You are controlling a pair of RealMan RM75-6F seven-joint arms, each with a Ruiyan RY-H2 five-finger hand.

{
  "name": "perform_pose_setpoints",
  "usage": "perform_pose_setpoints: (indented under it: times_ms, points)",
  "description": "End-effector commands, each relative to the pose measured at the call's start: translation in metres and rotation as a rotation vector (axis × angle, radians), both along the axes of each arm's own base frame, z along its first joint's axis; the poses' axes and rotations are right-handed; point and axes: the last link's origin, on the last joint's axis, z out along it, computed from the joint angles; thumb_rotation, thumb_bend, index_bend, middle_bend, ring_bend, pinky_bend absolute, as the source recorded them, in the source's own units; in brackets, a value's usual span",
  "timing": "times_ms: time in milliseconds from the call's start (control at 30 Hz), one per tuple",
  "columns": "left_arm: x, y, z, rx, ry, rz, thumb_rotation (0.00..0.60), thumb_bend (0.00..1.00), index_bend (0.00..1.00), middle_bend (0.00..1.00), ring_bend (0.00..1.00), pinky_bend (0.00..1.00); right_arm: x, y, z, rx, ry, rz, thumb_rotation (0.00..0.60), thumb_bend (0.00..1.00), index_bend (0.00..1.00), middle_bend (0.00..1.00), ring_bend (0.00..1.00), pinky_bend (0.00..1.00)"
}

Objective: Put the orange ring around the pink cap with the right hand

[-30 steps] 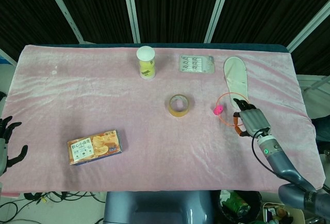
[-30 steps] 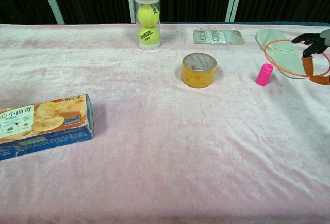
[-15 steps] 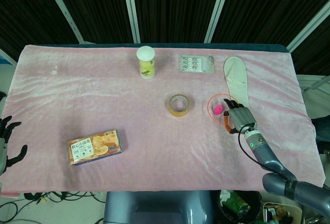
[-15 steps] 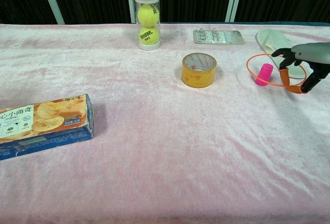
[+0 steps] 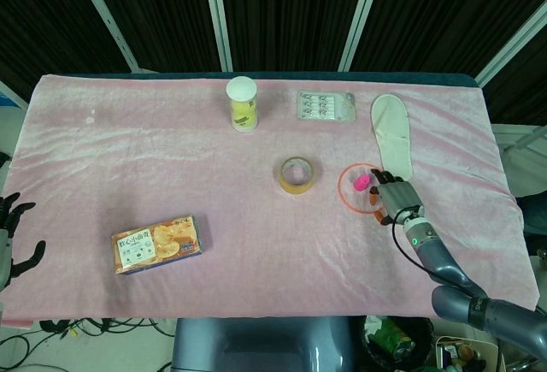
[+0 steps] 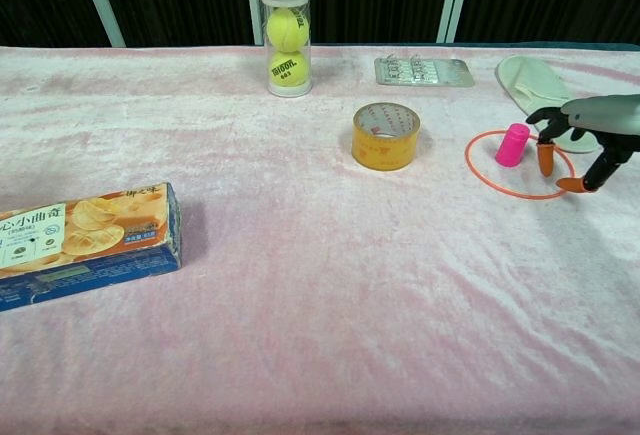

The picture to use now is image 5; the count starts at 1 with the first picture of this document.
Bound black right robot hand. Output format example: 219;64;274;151
368;168;426;226

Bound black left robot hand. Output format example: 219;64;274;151
0;192;47;292

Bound thin orange ring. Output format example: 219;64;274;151
337;162;387;216

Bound white disposable slipper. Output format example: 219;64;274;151
369;93;415;183

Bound yellow packing tape roll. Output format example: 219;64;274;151
273;156;316;196

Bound silver pill blister pack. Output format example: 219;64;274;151
296;90;357;123

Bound black trash bin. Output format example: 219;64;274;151
362;314;436;372

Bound orange blue cookie box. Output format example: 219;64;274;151
110;215;206;276

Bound yellow tennis ball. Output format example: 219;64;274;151
230;97;258;117
232;114;259;131

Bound pink plush table cloth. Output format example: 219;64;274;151
0;73;539;327

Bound clear tennis ball tube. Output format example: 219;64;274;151
225;75;260;133

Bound grey robot torso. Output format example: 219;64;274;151
170;316;369;372

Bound black curtain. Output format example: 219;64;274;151
0;0;547;127

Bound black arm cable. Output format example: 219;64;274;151
391;205;486;301

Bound black floor cables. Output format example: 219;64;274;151
0;318;177;372

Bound white frame post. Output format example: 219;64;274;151
69;0;141;73
200;0;234;72
475;0;547;87
337;0;388;72

